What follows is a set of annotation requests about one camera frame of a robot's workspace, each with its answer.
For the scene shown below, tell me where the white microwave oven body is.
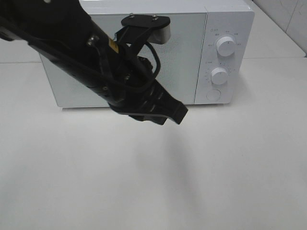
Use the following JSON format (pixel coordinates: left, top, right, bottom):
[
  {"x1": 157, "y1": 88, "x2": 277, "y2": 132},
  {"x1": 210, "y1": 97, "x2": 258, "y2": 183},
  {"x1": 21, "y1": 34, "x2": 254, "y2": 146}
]
[{"x1": 39, "y1": 0, "x2": 256, "y2": 112}]

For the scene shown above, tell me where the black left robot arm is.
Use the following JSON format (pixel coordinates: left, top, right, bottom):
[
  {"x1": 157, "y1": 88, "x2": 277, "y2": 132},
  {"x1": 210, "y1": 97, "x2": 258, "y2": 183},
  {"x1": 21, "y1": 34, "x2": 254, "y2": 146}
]
[{"x1": 0, "y1": 0, "x2": 188, "y2": 125}]

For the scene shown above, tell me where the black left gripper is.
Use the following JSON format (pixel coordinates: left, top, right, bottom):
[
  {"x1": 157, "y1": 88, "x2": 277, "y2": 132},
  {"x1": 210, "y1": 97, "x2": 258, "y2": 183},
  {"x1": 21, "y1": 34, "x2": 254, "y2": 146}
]
[{"x1": 105, "y1": 14, "x2": 188, "y2": 125}]

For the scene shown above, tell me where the round white door release button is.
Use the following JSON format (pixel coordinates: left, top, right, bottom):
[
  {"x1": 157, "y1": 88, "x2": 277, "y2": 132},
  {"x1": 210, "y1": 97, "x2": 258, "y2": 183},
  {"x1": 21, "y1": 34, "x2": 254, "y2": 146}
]
[{"x1": 206, "y1": 90, "x2": 221, "y2": 102}]

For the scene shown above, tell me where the white microwave door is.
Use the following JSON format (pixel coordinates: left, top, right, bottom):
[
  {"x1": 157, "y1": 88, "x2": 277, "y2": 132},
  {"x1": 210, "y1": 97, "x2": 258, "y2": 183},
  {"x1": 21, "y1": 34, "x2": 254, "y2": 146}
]
[{"x1": 41, "y1": 13, "x2": 206, "y2": 108}]

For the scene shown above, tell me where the white microwave knob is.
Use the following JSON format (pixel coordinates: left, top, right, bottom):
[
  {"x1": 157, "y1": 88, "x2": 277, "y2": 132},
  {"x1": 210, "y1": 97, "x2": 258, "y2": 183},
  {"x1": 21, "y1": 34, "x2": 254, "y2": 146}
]
[
  {"x1": 211, "y1": 67, "x2": 228, "y2": 85},
  {"x1": 216, "y1": 34, "x2": 236, "y2": 57}
]

